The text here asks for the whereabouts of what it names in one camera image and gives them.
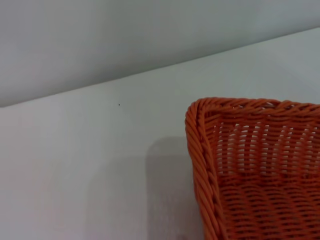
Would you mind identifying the orange woven plastic basket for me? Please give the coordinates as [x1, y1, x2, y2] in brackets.
[185, 97, 320, 240]

